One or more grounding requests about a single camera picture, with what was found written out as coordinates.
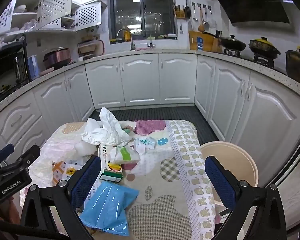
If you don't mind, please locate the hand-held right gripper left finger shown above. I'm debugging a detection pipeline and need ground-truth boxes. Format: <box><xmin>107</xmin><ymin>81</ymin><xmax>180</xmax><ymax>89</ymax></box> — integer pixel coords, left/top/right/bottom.
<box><xmin>19</xmin><ymin>155</ymin><xmax>102</xmax><ymax>240</ymax></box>

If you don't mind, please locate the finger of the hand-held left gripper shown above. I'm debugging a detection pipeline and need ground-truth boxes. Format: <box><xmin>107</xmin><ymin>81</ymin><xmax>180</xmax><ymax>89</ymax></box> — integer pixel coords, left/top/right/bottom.
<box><xmin>0</xmin><ymin>144</ymin><xmax>15</xmax><ymax>167</ymax></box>
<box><xmin>0</xmin><ymin>145</ymin><xmax>41</xmax><ymax>175</ymax></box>

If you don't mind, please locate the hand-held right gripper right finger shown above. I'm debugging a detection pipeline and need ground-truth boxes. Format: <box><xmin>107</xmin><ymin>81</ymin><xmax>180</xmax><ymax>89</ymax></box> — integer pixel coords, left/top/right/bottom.
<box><xmin>204</xmin><ymin>155</ymin><xmax>294</xmax><ymax>240</ymax></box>

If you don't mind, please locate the beige plastic bucket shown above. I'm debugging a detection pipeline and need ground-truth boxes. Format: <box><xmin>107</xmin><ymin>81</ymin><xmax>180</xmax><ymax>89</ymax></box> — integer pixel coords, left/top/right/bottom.
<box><xmin>199</xmin><ymin>141</ymin><xmax>259</xmax><ymax>212</ymax></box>

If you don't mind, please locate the blue plastic bag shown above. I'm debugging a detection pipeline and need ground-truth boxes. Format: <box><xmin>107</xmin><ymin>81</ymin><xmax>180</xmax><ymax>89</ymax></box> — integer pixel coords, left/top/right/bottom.
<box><xmin>79</xmin><ymin>181</ymin><xmax>140</xmax><ymax>237</ymax></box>

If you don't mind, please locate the white green tissue pack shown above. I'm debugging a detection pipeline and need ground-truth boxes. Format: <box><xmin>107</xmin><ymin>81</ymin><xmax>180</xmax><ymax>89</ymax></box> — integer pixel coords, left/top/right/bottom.
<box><xmin>107</xmin><ymin>145</ymin><xmax>140</xmax><ymax>164</ymax></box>

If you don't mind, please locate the small blue white wrapper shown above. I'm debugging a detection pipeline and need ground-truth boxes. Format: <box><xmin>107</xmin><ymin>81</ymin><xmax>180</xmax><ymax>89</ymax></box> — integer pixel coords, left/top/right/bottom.
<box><xmin>134</xmin><ymin>137</ymin><xmax>156</xmax><ymax>155</ymax></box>

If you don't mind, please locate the apple print blanket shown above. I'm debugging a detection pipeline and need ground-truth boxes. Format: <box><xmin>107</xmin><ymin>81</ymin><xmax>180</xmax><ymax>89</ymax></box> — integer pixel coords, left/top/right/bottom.
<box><xmin>19</xmin><ymin>119</ymin><xmax>217</xmax><ymax>240</ymax></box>

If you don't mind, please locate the black microwave oven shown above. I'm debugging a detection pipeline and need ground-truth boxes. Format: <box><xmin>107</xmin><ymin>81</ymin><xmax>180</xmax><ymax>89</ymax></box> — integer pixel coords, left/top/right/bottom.
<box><xmin>0</xmin><ymin>42</ymin><xmax>29</xmax><ymax>98</ymax></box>

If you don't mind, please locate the blue carton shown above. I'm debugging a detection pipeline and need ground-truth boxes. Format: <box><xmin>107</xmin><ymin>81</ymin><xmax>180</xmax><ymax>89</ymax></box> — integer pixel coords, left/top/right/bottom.
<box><xmin>27</xmin><ymin>55</ymin><xmax>40</xmax><ymax>79</ymax></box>

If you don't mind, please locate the copper rice cooker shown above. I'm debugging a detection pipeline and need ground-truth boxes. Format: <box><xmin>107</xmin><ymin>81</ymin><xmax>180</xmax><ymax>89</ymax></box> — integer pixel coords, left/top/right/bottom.
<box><xmin>42</xmin><ymin>47</ymin><xmax>72</xmax><ymax>70</ymax></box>

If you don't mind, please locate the row of white cabinet doors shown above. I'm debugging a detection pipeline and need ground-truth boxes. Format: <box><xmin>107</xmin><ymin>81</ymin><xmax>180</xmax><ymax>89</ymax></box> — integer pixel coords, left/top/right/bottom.
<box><xmin>0</xmin><ymin>52</ymin><xmax>300</xmax><ymax>155</ymax></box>

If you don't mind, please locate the black gas stove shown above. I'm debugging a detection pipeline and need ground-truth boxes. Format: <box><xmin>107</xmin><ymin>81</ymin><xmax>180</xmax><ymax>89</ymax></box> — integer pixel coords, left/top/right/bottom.
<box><xmin>224</xmin><ymin>49</ymin><xmax>275</xmax><ymax>68</ymax></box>

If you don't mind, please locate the wooden knife block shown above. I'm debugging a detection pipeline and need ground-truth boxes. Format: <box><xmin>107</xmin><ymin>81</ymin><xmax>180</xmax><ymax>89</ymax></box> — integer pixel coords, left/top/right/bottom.
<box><xmin>211</xmin><ymin>30</ymin><xmax>223</xmax><ymax>53</ymax></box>

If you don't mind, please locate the black wok with lid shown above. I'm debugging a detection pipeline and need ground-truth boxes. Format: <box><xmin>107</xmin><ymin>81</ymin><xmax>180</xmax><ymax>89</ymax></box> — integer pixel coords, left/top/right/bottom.
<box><xmin>205</xmin><ymin>31</ymin><xmax>247</xmax><ymax>52</ymax></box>

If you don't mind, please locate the dark stockpot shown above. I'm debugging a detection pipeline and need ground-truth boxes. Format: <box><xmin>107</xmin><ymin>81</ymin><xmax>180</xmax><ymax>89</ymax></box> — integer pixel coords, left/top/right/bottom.
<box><xmin>285</xmin><ymin>47</ymin><xmax>300</xmax><ymax>90</ymax></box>

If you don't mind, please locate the yellow lidded clay pot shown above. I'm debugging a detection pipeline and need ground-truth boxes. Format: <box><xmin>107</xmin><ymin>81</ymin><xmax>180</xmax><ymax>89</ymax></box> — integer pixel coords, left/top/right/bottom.
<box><xmin>249</xmin><ymin>37</ymin><xmax>281</xmax><ymax>55</ymax></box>

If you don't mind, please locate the wooden cutting board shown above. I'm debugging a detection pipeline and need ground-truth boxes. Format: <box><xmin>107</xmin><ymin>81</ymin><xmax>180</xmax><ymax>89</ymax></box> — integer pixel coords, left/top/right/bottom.
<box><xmin>189</xmin><ymin>31</ymin><xmax>217</xmax><ymax>52</ymax></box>

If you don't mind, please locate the chrome kitchen faucet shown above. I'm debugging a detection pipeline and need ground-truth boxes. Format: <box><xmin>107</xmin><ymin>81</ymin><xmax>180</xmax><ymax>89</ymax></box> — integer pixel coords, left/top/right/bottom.
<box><xmin>117</xmin><ymin>28</ymin><xmax>136</xmax><ymax>51</ymax></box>

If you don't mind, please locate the small chrome tap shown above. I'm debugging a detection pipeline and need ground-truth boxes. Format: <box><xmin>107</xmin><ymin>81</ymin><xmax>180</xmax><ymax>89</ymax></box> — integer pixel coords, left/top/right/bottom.
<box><xmin>147</xmin><ymin>31</ymin><xmax>156</xmax><ymax>48</ymax></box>

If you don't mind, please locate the white lattice cabinet door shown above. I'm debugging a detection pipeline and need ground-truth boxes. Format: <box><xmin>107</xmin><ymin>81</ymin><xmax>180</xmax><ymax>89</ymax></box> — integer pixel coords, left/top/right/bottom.
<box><xmin>36</xmin><ymin>0</ymin><xmax>74</xmax><ymax>29</ymax></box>
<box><xmin>75</xmin><ymin>1</ymin><xmax>102</xmax><ymax>32</ymax></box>

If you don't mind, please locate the wooden spoon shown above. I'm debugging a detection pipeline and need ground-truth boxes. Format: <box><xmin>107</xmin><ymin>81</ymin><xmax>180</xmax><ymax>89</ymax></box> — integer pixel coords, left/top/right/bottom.
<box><xmin>198</xmin><ymin>9</ymin><xmax>205</xmax><ymax>32</ymax></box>

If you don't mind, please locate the wooden chopstick holder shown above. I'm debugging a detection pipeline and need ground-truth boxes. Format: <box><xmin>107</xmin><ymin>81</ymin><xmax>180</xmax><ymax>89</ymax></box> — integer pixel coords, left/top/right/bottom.
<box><xmin>174</xmin><ymin>3</ymin><xmax>185</xmax><ymax>19</ymax></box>

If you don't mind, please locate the small black hanging pan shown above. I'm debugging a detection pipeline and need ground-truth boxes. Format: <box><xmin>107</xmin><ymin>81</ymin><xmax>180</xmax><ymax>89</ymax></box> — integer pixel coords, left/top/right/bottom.
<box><xmin>184</xmin><ymin>0</ymin><xmax>192</xmax><ymax>20</ymax></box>

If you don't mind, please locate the dark kitchen window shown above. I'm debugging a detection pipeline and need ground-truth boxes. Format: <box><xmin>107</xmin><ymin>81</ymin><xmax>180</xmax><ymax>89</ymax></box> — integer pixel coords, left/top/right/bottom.
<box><xmin>109</xmin><ymin>0</ymin><xmax>175</xmax><ymax>42</ymax></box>

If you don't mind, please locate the black range hood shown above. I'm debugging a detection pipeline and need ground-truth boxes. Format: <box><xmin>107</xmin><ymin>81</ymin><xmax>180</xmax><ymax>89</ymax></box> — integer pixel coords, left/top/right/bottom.
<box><xmin>206</xmin><ymin>0</ymin><xmax>294</xmax><ymax>27</ymax></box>

